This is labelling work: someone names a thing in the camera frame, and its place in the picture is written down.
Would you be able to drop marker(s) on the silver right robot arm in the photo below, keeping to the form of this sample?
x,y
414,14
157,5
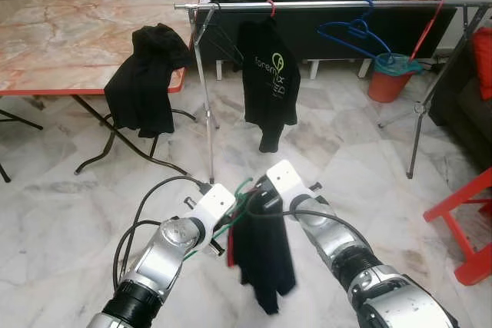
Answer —
x,y
384,289

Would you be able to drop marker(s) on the black tv console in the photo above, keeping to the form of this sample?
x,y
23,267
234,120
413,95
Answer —
x,y
323,36

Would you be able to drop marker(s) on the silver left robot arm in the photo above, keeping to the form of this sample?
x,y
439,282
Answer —
x,y
161,255

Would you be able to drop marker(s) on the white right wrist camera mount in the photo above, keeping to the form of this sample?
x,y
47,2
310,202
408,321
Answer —
x,y
286,180

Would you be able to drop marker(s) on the dark grey sofa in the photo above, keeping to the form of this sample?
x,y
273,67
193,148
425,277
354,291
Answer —
x,y
461,113

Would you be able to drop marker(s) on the blue plastic hanger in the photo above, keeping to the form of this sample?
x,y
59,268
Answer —
x,y
360,30

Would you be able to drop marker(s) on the green plastic hanger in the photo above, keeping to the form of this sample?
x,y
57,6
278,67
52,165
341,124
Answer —
x,y
244,183

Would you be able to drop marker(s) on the orange plastic bucket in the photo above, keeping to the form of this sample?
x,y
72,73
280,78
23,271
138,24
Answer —
x,y
384,90

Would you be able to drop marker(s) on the red cushion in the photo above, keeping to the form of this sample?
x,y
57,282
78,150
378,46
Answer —
x,y
483,63

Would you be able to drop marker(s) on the silver metal clothes rack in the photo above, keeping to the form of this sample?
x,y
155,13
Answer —
x,y
323,4

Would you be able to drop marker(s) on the marble pattern folding table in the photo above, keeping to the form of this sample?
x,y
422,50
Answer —
x,y
61,36

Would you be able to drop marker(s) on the teal plastic bag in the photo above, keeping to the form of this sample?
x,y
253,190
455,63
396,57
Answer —
x,y
400,65

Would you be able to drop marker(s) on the red plastic stool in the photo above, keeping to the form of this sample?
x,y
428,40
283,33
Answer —
x,y
469,190

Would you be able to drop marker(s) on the black shirt with green logo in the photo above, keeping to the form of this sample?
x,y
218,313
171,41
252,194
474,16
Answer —
x,y
265,90
146,82

